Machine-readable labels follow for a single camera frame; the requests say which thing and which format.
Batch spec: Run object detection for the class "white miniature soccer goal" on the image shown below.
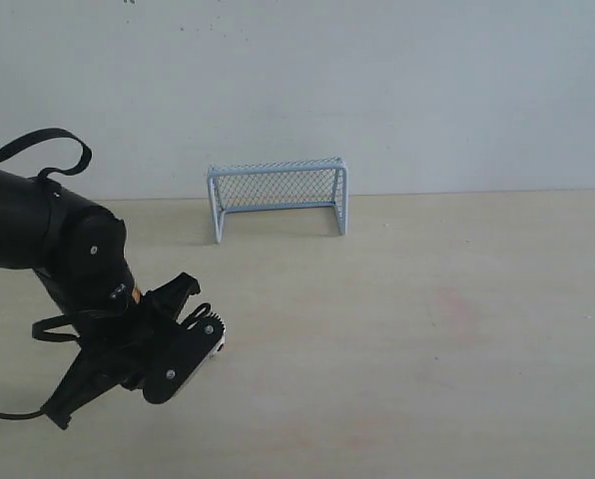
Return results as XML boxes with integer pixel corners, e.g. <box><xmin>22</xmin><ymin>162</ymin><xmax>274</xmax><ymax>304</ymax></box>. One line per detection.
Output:
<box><xmin>207</xmin><ymin>157</ymin><xmax>349</xmax><ymax>242</ymax></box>

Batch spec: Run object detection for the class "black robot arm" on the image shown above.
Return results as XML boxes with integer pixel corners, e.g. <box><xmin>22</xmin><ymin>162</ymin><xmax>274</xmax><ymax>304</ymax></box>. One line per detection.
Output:
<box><xmin>0</xmin><ymin>127</ymin><xmax>226</xmax><ymax>429</ymax></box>

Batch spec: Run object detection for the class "black cable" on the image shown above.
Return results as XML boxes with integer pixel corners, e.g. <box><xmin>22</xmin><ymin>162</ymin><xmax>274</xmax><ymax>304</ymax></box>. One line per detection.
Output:
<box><xmin>0</xmin><ymin>399</ymin><xmax>49</xmax><ymax>421</ymax></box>

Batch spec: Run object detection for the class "small black white soccer ball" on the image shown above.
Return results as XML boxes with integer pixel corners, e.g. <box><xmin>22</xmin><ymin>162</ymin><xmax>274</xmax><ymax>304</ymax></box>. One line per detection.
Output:
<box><xmin>211</xmin><ymin>337</ymin><xmax>226</xmax><ymax>356</ymax></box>

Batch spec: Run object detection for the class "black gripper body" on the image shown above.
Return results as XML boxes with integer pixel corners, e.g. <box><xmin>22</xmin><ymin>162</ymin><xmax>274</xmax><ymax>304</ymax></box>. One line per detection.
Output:
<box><xmin>74</xmin><ymin>272</ymin><xmax>200</xmax><ymax>391</ymax></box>

